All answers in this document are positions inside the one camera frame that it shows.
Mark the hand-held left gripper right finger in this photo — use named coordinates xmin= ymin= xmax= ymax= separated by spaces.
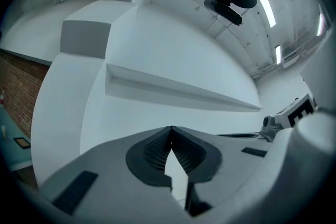
xmin=171 ymin=125 xmax=274 ymax=217

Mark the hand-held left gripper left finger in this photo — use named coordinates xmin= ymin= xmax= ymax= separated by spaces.
xmin=39 ymin=125 xmax=196 ymax=224

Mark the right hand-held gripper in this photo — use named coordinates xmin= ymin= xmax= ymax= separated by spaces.
xmin=259 ymin=93 xmax=316 ymax=143

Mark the black round rim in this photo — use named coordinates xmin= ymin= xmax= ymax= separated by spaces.
xmin=217 ymin=133 xmax=260 ymax=139

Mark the teal table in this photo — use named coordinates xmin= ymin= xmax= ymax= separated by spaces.
xmin=0 ymin=106 xmax=34 ymax=173

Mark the white wall ledge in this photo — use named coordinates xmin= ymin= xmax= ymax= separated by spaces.
xmin=104 ymin=62 xmax=263 ymax=113

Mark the black picture frame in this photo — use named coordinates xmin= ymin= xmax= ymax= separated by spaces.
xmin=13 ymin=136 xmax=32 ymax=150

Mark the black head camera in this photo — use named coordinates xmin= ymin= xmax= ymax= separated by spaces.
xmin=204 ymin=0 xmax=243 ymax=26

